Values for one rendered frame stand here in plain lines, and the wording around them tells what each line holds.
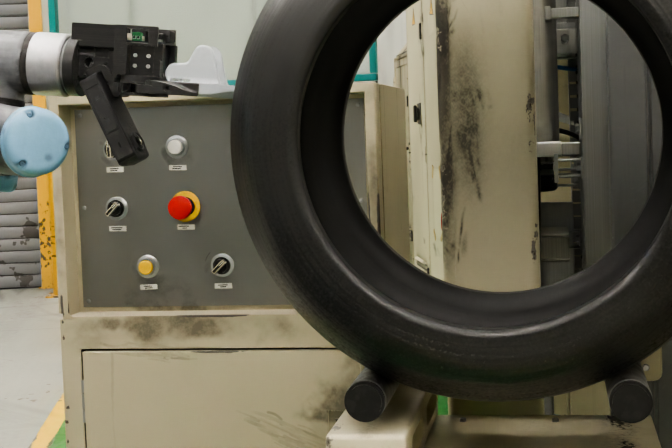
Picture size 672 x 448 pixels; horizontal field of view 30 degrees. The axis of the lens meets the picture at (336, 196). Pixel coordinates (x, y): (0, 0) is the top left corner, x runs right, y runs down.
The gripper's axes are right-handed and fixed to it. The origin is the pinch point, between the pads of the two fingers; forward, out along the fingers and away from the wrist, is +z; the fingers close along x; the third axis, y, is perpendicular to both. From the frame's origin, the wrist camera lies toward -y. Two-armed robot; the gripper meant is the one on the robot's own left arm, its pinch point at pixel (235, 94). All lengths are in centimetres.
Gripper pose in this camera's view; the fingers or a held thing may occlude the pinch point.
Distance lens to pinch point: 146.7
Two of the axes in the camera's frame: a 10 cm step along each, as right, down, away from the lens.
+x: 1.7, -0.7, 9.8
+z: 9.8, 0.8, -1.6
